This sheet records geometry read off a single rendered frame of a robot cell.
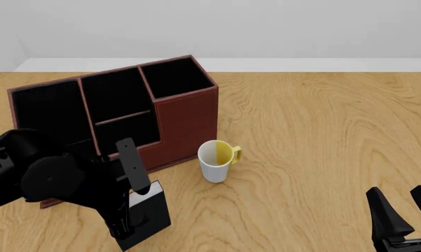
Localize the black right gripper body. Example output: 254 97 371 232
371 234 421 252

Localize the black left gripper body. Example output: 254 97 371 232
98 202 134 240

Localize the black book with white pages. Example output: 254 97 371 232
116 180 172 252

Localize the red-brown desk caddy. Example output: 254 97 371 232
6 54 219 210

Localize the flat plate on black stalk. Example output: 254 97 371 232
115 137 152 195

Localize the white and yellow mug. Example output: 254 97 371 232
197 139 243 184

